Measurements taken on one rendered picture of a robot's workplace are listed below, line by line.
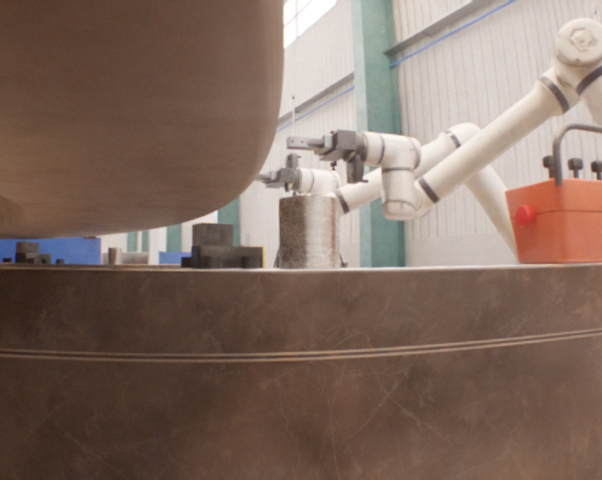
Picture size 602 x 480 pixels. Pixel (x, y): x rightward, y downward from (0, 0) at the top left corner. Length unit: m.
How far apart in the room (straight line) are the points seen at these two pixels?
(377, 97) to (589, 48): 9.49
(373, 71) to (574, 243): 10.11
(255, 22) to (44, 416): 0.48
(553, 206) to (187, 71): 0.53
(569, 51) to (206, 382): 0.98
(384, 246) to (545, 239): 9.13
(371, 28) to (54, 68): 10.93
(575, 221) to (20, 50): 0.69
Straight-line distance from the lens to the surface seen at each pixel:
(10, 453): 0.62
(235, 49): 0.33
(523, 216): 0.71
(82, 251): 5.55
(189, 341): 0.51
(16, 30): 0.34
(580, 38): 1.12
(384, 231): 9.83
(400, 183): 1.11
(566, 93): 1.25
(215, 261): 1.42
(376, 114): 10.30
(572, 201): 0.70
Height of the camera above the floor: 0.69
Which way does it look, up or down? 4 degrees up
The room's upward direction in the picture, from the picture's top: straight up
